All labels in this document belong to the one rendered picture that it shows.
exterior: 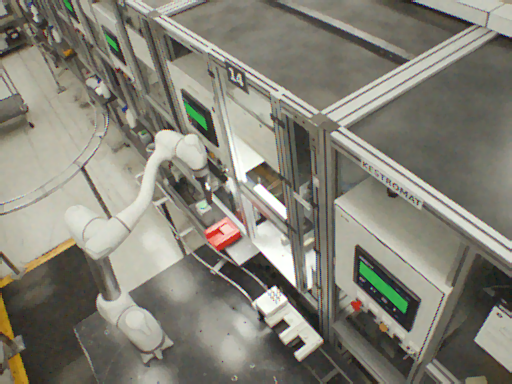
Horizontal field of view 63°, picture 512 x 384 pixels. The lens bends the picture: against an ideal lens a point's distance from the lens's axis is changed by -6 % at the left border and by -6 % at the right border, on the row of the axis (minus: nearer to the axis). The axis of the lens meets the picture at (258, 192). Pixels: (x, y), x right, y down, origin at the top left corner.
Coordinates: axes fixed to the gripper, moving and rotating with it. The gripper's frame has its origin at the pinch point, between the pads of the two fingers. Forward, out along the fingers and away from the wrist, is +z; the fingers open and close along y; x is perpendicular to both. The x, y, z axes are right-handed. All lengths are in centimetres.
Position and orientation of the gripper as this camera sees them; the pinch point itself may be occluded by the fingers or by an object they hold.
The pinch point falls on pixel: (209, 198)
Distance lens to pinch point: 227.7
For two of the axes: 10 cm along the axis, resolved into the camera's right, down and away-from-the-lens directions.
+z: 1.2, 6.6, 7.4
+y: -5.0, -6.0, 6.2
